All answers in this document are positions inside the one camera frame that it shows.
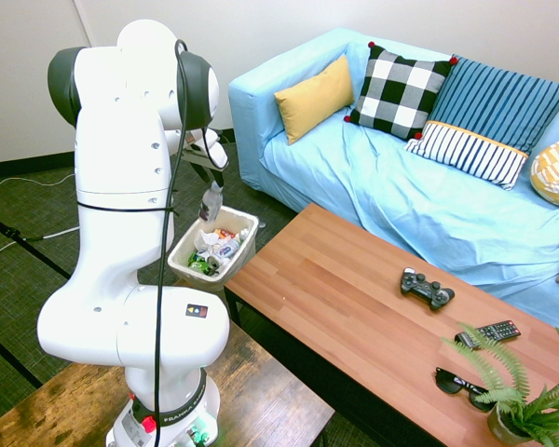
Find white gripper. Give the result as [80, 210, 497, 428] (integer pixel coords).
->
[193, 128, 230, 194]

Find clear plastic bottle purple label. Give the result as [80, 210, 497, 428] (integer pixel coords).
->
[198, 182, 225, 224]

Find plastic bottle blue white label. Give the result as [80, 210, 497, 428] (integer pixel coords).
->
[215, 237, 242, 261]

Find white trash bin with bag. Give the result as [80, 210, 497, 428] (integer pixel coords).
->
[167, 204, 261, 292]

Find crumpled white paper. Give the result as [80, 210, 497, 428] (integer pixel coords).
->
[193, 226, 223, 255]

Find green crushed can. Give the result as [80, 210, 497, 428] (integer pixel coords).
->
[187, 250, 211, 274]

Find plain yellow pillow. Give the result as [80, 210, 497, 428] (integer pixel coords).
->
[273, 54, 356, 146]

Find black white checked pillow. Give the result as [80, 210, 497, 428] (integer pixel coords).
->
[343, 40, 459, 142]

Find light blue sofa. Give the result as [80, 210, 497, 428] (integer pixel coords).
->
[227, 26, 559, 339]

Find dark rustic wooden table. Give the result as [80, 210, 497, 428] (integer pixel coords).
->
[0, 278, 336, 447]

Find reddish wooden coffee table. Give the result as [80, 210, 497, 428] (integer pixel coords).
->
[223, 202, 559, 447]

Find black game controller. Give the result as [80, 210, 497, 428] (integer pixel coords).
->
[399, 266, 457, 312]

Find white navy striped pillow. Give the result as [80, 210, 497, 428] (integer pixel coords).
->
[403, 119, 530, 192]

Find blue striped pillow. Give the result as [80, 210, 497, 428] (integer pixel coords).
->
[427, 54, 559, 157]

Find black sunglasses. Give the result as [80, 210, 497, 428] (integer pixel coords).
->
[434, 366, 498, 413]

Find black remote control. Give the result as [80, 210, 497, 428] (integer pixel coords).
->
[454, 318, 523, 350]

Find yellow white patterned pillow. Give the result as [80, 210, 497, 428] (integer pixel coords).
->
[529, 133, 559, 208]

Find potted green fern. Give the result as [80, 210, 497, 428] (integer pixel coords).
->
[441, 321, 559, 447]

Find white floor cable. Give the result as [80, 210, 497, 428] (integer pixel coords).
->
[0, 225, 82, 261]
[0, 172, 76, 197]

